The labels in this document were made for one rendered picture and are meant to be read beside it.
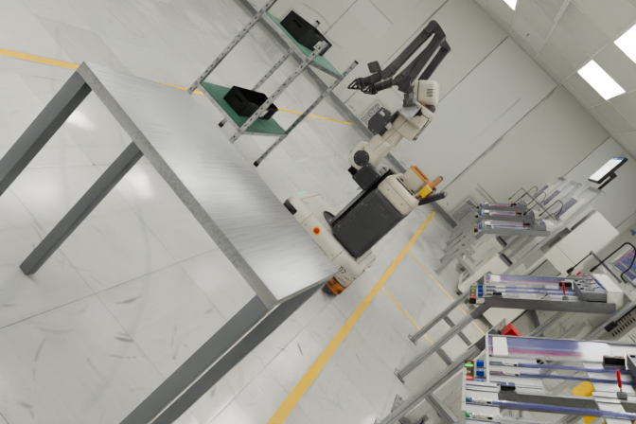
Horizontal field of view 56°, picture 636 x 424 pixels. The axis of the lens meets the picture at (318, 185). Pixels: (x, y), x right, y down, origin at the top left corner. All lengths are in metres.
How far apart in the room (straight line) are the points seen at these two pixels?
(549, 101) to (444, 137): 1.85
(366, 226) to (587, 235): 3.75
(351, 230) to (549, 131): 7.67
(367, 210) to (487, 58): 7.69
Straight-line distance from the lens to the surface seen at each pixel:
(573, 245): 7.05
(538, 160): 11.06
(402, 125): 3.86
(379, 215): 3.70
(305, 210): 3.78
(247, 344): 1.75
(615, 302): 3.85
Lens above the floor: 1.29
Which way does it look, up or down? 13 degrees down
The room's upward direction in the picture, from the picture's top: 46 degrees clockwise
